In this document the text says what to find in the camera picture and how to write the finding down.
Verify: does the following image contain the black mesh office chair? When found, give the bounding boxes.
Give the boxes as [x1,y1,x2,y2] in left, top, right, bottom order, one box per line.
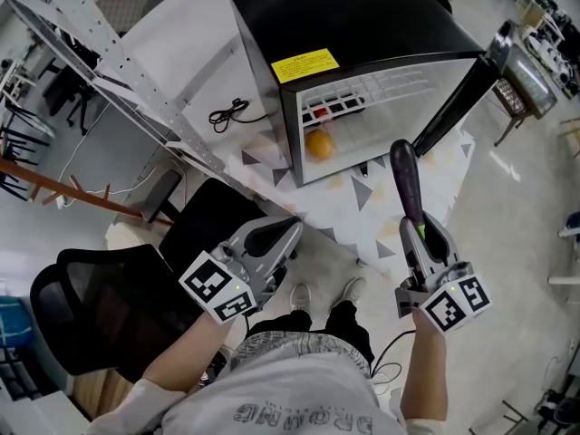
[29,169,300,384]

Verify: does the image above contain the orange fruit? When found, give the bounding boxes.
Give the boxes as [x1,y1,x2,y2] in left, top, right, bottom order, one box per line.
[304,128,336,161]

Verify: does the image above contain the black coiled power cable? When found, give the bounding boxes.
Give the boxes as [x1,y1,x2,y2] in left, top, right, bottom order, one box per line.
[208,98,273,134]

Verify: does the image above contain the dark bottle with red label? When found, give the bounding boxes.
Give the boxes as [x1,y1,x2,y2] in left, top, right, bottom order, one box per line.
[303,97,366,124]

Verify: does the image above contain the black high-back office chair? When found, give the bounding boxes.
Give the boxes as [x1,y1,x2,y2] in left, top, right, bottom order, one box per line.
[40,56,110,135]

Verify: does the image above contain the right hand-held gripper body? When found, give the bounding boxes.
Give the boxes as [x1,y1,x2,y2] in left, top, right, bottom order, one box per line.
[393,260,493,334]

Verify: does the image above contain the purple eggplant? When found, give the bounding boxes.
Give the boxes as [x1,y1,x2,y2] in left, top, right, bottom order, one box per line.
[389,139,427,242]

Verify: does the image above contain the person's left forearm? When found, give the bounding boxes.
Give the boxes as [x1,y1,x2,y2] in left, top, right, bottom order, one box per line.
[140,310,237,396]

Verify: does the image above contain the person's right shoe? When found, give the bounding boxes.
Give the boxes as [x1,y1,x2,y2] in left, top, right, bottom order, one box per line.
[329,277,367,307]

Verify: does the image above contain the white storage box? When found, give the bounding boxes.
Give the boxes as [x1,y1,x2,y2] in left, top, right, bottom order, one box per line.
[0,390,92,435]

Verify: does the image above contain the black frame white table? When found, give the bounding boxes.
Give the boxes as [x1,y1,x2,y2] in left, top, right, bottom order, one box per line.
[0,101,51,198]

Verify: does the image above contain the grey folding chair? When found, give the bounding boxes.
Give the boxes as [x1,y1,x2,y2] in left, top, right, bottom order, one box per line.
[469,387,580,435]

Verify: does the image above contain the black floor cable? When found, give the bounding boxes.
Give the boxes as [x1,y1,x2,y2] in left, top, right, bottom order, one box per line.
[369,328,418,380]

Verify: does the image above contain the person's white printed t-shirt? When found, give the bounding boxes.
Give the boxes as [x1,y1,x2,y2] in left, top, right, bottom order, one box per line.
[88,331,450,435]

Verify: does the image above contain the wooden slat crate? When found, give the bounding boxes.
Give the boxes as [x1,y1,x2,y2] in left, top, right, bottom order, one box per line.
[72,367,137,419]

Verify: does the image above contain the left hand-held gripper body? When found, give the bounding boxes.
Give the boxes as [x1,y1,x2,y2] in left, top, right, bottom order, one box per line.
[178,242,291,324]

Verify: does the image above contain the person's left shoe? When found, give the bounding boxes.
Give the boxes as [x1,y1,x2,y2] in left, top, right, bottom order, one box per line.
[288,282,313,312]

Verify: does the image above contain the blue plastic bin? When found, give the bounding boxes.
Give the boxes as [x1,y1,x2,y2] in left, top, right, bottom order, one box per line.
[0,296,35,348]

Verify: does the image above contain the person's right forearm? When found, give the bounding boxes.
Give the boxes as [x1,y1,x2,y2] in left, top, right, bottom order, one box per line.
[399,308,450,425]

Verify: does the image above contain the dark metal side table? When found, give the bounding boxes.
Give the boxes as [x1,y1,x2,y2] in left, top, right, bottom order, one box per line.
[487,18,558,149]

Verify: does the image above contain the white furniture frame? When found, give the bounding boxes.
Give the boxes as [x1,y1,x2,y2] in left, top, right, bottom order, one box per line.
[547,210,580,289]

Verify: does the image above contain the white metal shelf rack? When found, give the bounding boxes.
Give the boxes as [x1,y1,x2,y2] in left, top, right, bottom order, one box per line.
[0,0,300,217]

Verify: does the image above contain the pile of lab equipment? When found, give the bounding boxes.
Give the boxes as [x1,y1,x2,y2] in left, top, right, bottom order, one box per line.
[516,0,580,103]

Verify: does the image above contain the triangle pattern tablecloth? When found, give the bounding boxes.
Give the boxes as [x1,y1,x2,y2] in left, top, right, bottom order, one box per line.
[224,124,475,280]

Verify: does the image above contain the black mini fridge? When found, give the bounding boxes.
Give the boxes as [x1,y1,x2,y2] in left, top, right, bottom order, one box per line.
[226,0,502,188]

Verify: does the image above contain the person's shoe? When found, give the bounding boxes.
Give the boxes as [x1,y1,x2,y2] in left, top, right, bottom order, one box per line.
[288,282,313,312]
[329,277,367,307]

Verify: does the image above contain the person's black trousers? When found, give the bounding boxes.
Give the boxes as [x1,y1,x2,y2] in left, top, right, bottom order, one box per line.
[244,300,375,375]

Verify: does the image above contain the brown wooden coat rack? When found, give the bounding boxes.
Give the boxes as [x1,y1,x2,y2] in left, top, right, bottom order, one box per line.
[0,159,176,226]

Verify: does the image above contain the white wire fridge shelf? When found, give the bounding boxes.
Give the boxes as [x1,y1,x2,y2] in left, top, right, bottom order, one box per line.
[298,67,450,126]

